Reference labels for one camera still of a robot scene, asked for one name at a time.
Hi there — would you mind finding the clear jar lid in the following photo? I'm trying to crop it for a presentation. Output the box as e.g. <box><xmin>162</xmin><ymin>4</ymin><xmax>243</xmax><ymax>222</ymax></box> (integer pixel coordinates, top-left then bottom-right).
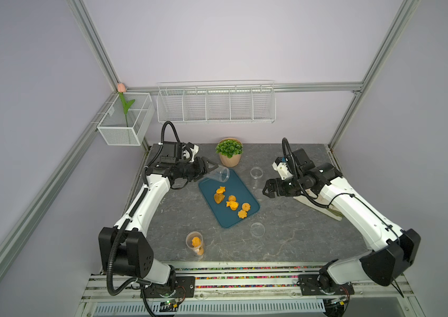
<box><xmin>250</xmin><ymin>223</ymin><xmax>266</xmax><ymax>238</ymax></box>
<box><xmin>254</xmin><ymin>189</ymin><xmax>265</xmax><ymax>201</ymax></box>

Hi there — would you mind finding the clear cookie jar back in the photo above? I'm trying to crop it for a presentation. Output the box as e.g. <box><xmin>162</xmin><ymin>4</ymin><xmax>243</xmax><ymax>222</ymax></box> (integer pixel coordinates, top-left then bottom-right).
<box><xmin>205</xmin><ymin>165</ymin><xmax>230</xmax><ymax>183</ymax></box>

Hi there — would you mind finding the clear cookie jar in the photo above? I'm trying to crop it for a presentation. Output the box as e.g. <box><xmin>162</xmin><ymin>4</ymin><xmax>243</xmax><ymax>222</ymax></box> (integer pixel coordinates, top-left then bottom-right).
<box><xmin>186</xmin><ymin>231</ymin><xmax>205</xmax><ymax>256</ymax></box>
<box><xmin>250</xmin><ymin>166</ymin><xmax>264</xmax><ymax>189</ymax></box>
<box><xmin>205</xmin><ymin>165</ymin><xmax>230</xmax><ymax>183</ymax></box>

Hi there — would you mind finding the clear cookie jar front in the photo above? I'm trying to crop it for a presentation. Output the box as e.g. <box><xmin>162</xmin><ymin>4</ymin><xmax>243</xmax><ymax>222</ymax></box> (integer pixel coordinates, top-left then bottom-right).
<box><xmin>186</xmin><ymin>231</ymin><xmax>205</xmax><ymax>256</ymax></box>

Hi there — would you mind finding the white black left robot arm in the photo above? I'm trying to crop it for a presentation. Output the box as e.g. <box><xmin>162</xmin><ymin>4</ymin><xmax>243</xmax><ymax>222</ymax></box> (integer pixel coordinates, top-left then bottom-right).
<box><xmin>98</xmin><ymin>121</ymin><xmax>219</xmax><ymax>296</ymax></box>

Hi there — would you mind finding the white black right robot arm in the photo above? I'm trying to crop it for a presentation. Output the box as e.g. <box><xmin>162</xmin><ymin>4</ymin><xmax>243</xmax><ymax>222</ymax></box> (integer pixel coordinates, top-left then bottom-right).
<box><xmin>262</xmin><ymin>138</ymin><xmax>421</xmax><ymax>294</ymax></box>

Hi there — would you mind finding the green plant in pot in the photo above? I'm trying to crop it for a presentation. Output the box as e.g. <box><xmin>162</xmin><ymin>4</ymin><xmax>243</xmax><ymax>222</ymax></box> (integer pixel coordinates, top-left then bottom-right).
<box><xmin>216</xmin><ymin>138</ymin><xmax>243</xmax><ymax>168</ymax></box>

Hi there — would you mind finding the orange round scalloped cookie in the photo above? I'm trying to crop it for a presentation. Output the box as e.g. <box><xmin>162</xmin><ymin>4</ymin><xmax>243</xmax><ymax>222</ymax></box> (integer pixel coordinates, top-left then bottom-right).
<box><xmin>242</xmin><ymin>203</ymin><xmax>251</xmax><ymax>211</ymax></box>

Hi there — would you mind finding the orange heart shaped cookie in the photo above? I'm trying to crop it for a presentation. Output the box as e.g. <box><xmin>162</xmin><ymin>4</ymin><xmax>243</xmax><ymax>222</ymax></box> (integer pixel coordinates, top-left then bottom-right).
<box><xmin>213</xmin><ymin>194</ymin><xmax>225</xmax><ymax>204</ymax></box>

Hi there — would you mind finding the orange flower shaped cookie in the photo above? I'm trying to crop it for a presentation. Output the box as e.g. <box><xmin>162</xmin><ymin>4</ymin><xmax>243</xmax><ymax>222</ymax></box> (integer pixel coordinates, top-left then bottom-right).
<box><xmin>238</xmin><ymin>209</ymin><xmax>248</xmax><ymax>219</ymax></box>

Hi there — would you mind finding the teal plastic tray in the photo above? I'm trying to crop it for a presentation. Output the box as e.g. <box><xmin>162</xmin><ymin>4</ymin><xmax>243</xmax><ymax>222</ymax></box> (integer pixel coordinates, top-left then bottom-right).
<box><xmin>198</xmin><ymin>169</ymin><xmax>260</xmax><ymax>229</ymax></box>

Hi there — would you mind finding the orange fish shaped cookie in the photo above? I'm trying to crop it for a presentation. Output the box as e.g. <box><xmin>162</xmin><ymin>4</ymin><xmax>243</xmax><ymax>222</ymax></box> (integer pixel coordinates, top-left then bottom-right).
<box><xmin>227</xmin><ymin>201</ymin><xmax>239</xmax><ymax>211</ymax></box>

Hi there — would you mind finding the beige gardening glove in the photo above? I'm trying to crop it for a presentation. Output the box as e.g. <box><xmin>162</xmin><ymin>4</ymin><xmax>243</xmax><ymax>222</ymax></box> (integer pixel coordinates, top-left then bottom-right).
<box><xmin>294</xmin><ymin>195</ymin><xmax>344</xmax><ymax>221</ymax></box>

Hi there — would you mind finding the pink artificial tulip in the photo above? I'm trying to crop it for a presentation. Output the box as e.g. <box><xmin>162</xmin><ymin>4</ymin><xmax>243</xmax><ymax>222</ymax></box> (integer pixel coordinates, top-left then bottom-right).
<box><xmin>117</xmin><ymin>83</ymin><xmax>135</xmax><ymax>127</ymax></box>

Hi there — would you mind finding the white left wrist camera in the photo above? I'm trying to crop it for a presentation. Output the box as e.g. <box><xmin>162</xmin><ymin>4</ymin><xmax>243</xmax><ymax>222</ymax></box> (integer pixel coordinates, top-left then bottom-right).
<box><xmin>182</xmin><ymin>143</ymin><xmax>200</xmax><ymax>162</ymax></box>

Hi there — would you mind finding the white wire wall shelf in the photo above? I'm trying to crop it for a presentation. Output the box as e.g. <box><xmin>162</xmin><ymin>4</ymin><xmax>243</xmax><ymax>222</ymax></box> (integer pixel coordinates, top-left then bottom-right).
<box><xmin>157</xmin><ymin>80</ymin><xmax>277</xmax><ymax>124</ymax></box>

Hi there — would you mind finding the white mesh wall basket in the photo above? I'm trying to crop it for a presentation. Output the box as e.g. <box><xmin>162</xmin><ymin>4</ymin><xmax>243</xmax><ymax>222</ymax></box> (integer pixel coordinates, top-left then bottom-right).
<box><xmin>98</xmin><ymin>92</ymin><xmax>155</xmax><ymax>146</ymax></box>

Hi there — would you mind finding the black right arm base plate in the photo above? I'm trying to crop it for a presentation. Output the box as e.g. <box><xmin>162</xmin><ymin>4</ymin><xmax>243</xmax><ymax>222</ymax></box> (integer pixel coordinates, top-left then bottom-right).
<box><xmin>297</xmin><ymin>274</ymin><xmax>355</xmax><ymax>296</ymax></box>

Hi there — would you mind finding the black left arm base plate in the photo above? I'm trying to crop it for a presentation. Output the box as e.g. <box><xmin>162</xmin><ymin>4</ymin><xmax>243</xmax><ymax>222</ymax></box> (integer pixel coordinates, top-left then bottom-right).
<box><xmin>143</xmin><ymin>276</ymin><xmax>196</xmax><ymax>299</ymax></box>

